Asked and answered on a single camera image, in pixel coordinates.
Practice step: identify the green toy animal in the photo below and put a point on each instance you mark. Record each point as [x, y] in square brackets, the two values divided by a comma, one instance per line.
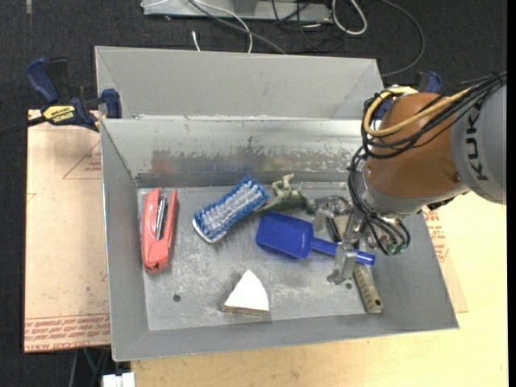
[290, 200]

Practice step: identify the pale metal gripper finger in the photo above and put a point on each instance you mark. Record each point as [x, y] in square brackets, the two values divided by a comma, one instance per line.
[338, 267]
[351, 262]

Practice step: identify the beige ruler bar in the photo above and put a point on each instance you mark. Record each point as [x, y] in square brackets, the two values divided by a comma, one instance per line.
[369, 292]

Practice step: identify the silver and black oval object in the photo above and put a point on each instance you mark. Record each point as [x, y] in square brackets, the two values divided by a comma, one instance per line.
[334, 229]

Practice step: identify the brown cardboard board red print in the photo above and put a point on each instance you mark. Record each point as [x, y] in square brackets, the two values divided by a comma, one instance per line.
[64, 236]

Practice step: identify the red stapler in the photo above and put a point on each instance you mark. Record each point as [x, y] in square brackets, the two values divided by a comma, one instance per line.
[155, 236]

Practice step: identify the grey metal bin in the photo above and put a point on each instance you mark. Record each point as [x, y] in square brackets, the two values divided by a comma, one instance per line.
[201, 264]

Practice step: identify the blue and white scrub brush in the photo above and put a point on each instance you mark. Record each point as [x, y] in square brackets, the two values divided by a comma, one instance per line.
[230, 210]

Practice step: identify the white wedge toy sandwich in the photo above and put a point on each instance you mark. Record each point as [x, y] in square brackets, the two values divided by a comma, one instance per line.
[248, 294]

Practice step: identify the blue plastic scoop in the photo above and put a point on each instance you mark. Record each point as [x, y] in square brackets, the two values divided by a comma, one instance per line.
[286, 236]

